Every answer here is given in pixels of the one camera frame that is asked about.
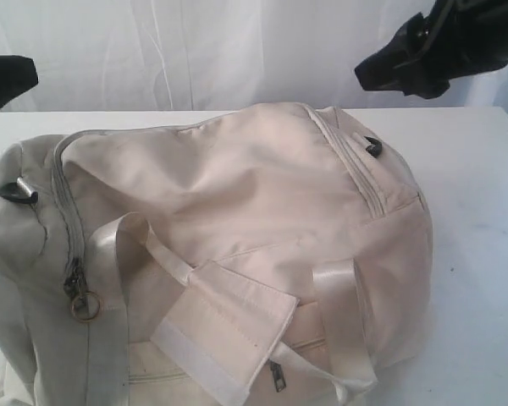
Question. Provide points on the white backdrop curtain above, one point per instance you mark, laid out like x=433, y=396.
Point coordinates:
x=200, y=55

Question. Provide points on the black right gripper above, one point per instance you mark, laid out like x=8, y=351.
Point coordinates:
x=457, y=39

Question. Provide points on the cream fabric duffel bag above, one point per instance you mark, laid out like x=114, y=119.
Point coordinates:
x=278, y=255

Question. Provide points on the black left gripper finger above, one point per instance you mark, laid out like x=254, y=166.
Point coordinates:
x=17, y=76

